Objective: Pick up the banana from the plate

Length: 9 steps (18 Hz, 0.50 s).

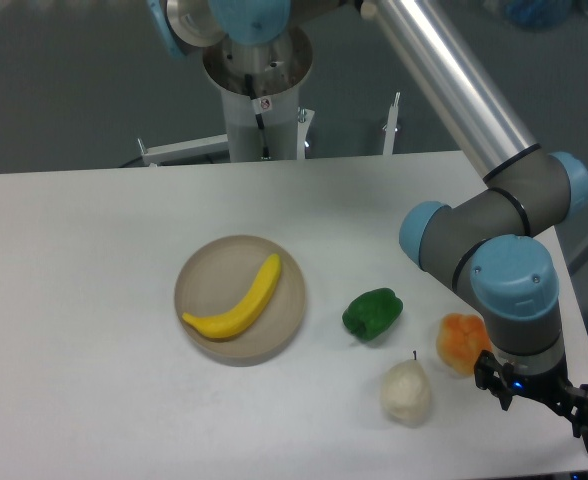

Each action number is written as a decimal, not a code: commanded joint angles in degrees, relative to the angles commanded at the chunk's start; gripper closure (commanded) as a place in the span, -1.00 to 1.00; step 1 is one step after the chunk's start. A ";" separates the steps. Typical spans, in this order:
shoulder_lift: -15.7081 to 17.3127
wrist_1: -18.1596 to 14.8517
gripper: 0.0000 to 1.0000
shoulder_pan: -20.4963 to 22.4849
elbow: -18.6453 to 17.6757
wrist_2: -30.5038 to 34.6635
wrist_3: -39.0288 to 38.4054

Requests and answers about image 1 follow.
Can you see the white left frame bracket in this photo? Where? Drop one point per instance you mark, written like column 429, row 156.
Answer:
column 182, row 151

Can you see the white toy pear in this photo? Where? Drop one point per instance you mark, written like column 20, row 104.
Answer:
column 406, row 393

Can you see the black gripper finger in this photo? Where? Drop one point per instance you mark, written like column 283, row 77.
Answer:
column 572, row 403
column 491, row 375

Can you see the white right frame bracket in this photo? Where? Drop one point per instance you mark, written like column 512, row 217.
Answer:
column 391, row 126

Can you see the orange toy bell pepper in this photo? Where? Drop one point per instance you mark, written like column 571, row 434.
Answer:
column 460, row 341

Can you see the green toy bell pepper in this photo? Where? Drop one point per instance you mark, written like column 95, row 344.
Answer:
column 372, row 313

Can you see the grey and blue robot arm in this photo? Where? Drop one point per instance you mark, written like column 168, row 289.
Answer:
column 485, row 250

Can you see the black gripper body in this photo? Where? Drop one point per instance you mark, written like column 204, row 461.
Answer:
column 546, row 387

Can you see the white frame bracket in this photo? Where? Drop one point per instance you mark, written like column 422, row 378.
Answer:
column 391, row 126
column 182, row 151

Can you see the blue plastic bag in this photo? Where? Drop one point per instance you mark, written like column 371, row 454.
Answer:
column 532, row 15

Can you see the yellow toy banana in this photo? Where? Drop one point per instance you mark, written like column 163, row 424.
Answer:
column 242, row 316

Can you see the beige round plate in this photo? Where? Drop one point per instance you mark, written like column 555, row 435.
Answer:
column 218, row 276

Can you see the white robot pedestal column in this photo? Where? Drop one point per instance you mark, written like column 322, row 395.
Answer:
column 259, row 87

